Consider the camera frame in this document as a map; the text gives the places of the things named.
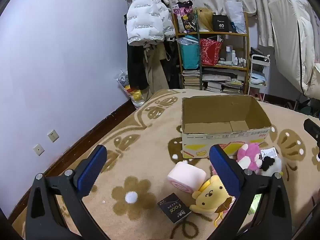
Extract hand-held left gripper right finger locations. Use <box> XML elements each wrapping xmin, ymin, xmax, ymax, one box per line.
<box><xmin>207</xmin><ymin>144</ymin><xmax>293</xmax><ymax>240</ymax></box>

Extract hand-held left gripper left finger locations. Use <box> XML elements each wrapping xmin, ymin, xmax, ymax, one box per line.
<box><xmin>25</xmin><ymin>144</ymin><xmax>108</xmax><ymax>240</ymax></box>

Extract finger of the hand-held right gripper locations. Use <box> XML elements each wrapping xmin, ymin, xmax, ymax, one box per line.
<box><xmin>304</xmin><ymin>118</ymin><xmax>320</xmax><ymax>143</ymax></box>

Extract magenta pink plush toy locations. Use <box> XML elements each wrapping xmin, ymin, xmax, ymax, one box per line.
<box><xmin>236</xmin><ymin>142</ymin><xmax>263</xmax><ymax>172</ymax></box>

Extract yellow dog plush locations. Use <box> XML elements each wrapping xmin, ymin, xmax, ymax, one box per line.
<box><xmin>189</xmin><ymin>174</ymin><xmax>237</xmax><ymax>214</ymax></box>

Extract cardboard box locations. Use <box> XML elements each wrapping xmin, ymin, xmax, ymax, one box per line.
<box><xmin>181</xmin><ymin>94</ymin><xmax>272</xmax><ymax>159</ymax></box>

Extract pink cake roll plush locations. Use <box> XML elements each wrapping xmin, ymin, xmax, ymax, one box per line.
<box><xmin>167</xmin><ymin>161</ymin><xmax>207</xmax><ymax>194</ymax></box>

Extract green tissue pack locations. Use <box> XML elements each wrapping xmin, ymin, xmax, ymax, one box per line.
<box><xmin>248</xmin><ymin>194</ymin><xmax>263</xmax><ymax>215</ymax></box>

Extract black and white plush toy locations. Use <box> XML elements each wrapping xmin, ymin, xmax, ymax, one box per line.
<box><xmin>257</xmin><ymin>155</ymin><xmax>283</xmax><ymax>178</ymax></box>

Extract black tissue pack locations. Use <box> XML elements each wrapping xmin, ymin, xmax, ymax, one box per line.
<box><xmin>157</xmin><ymin>193</ymin><xmax>192</xmax><ymax>224</ymax></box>

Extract white printed label card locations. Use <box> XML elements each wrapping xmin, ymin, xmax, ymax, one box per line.
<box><xmin>261</xmin><ymin>147</ymin><xmax>278</xmax><ymax>158</ymax></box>

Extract white trolley cart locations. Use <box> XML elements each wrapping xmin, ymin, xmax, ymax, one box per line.
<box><xmin>247</xmin><ymin>54</ymin><xmax>271</xmax><ymax>100</ymax></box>

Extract plastic bag of yellow toys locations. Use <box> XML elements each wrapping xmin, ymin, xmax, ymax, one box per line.
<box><xmin>116</xmin><ymin>69</ymin><xmax>144</xmax><ymax>108</ymax></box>

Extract white garment cover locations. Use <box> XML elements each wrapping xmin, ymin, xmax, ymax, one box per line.
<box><xmin>268</xmin><ymin>0</ymin><xmax>320</xmax><ymax>98</ymax></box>

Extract stack of books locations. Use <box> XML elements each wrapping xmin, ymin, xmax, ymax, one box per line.
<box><xmin>182</xmin><ymin>69</ymin><xmax>244</xmax><ymax>95</ymax></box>

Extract wooden shelf rack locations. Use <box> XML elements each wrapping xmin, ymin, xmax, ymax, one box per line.
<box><xmin>171</xmin><ymin>10</ymin><xmax>250</xmax><ymax>95</ymax></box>

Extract group of white bottles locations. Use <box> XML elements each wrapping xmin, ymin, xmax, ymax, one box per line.
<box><xmin>225</xmin><ymin>45</ymin><xmax>247</xmax><ymax>67</ymax></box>

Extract black hanging garment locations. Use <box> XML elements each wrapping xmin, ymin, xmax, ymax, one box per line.
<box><xmin>127</xmin><ymin>44</ymin><xmax>149</xmax><ymax>90</ymax></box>

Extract beige hanging trousers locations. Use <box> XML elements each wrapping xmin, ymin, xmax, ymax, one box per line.
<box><xmin>142</xmin><ymin>42</ymin><xmax>170</xmax><ymax>98</ymax></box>

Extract black hanging coat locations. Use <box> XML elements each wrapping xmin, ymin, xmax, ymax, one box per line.
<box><xmin>162</xmin><ymin>40</ymin><xmax>181</xmax><ymax>89</ymax></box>

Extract red patterned bag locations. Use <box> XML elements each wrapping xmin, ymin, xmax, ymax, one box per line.
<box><xmin>199</xmin><ymin>38</ymin><xmax>223</xmax><ymax>66</ymax></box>

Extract teal shopping bag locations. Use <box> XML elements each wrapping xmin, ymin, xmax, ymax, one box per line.
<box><xmin>178</xmin><ymin>37</ymin><xmax>200</xmax><ymax>70</ymax></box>

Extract clear plastic bag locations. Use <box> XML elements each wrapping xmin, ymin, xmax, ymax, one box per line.
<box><xmin>224</xmin><ymin>0</ymin><xmax>245</xmax><ymax>33</ymax></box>

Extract black box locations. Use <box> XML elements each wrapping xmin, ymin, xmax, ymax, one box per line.
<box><xmin>212</xmin><ymin>14</ymin><xmax>230</xmax><ymax>32</ymax></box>

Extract blond wig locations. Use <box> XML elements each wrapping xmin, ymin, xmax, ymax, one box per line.
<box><xmin>194</xmin><ymin>7</ymin><xmax>215</xmax><ymax>32</ymax></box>

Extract printed cartoon bag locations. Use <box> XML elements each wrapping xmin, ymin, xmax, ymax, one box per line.
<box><xmin>172</xmin><ymin>0</ymin><xmax>198</xmax><ymax>33</ymax></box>

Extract white puffer jacket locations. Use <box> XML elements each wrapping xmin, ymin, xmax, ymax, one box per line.
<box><xmin>126</xmin><ymin>0</ymin><xmax>177</xmax><ymax>47</ymax></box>

